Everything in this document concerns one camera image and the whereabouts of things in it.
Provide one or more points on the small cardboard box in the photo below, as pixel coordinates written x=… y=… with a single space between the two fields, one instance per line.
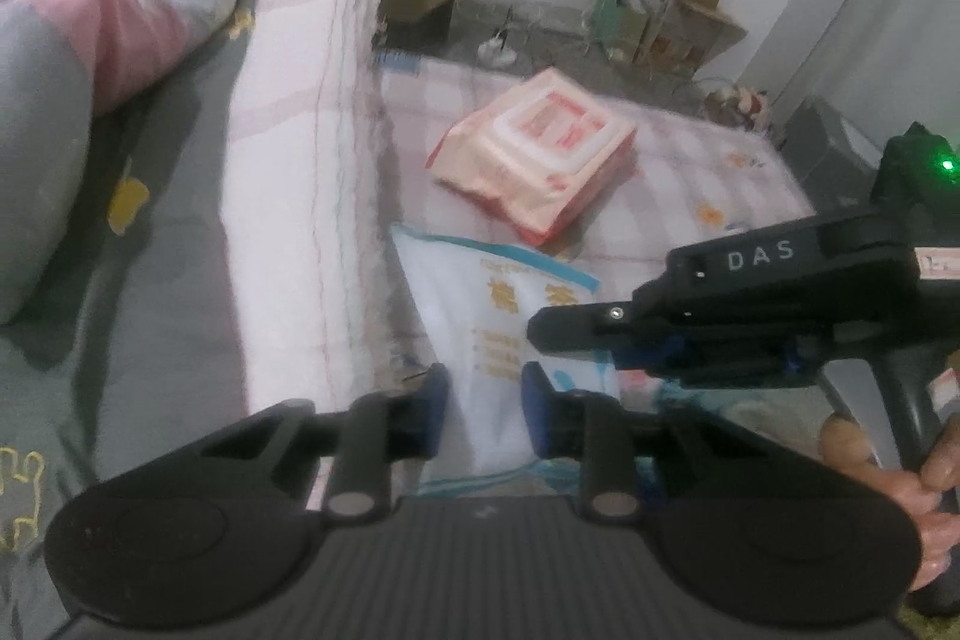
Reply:
x=416 y=14

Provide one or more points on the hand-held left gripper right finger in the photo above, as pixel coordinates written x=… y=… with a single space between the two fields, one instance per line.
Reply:
x=536 y=404

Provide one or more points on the person's right hand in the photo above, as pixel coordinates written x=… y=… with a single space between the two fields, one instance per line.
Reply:
x=930 y=520

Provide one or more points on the grey bed sheet yellow figures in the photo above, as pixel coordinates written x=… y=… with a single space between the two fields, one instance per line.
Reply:
x=165 y=235

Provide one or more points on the open cardboard box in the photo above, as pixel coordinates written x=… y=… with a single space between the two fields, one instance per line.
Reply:
x=690 y=33

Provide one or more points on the white plastic bag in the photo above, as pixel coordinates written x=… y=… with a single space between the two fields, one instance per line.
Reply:
x=465 y=310

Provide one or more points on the grey plastic table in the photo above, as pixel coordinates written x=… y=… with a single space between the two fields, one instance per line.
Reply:
x=825 y=138

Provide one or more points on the white round object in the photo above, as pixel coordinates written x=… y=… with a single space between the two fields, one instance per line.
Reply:
x=497 y=51

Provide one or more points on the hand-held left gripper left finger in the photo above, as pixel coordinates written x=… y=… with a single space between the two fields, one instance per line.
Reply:
x=433 y=396

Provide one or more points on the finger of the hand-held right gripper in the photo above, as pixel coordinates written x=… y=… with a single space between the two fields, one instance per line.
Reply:
x=577 y=329
x=652 y=359

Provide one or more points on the white and red plush toy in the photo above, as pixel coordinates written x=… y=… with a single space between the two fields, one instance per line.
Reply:
x=739 y=104

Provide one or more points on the green paper bag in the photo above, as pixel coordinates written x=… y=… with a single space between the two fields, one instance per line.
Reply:
x=619 y=25

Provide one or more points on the pink wet wipes pack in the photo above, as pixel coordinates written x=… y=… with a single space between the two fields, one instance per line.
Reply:
x=540 y=145

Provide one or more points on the checked floral floor mat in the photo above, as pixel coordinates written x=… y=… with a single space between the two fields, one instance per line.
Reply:
x=675 y=175

